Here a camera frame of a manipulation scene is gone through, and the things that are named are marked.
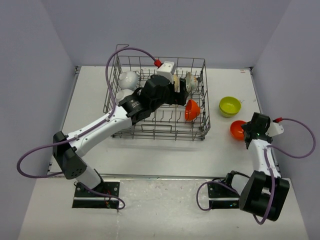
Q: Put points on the white bowl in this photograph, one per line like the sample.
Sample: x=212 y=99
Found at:
x=120 y=95
x=128 y=80

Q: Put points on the lime green bowl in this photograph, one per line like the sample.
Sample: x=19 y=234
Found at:
x=229 y=110
x=229 y=100

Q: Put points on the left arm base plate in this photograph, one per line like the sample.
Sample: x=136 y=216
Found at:
x=84 y=199

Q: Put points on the white bowl middle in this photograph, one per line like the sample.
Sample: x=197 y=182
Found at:
x=120 y=95

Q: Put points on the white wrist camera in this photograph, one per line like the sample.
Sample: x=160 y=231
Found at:
x=167 y=70
x=274 y=128

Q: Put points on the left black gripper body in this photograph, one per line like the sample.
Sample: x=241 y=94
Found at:
x=171 y=97

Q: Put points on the white bowl back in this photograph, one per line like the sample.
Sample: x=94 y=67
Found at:
x=128 y=80

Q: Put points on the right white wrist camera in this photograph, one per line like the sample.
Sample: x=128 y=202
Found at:
x=274 y=128

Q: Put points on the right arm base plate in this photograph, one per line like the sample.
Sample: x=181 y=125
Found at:
x=221 y=198

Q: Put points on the orange flower patterned bowl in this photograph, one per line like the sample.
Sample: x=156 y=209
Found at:
x=191 y=82

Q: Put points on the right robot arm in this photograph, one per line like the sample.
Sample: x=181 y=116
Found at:
x=263 y=194

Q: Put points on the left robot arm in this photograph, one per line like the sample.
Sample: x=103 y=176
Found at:
x=69 y=149

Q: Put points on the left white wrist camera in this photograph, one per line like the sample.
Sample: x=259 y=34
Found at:
x=167 y=70

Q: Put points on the blue yellow patterned bowl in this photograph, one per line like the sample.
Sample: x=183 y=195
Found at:
x=176 y=81

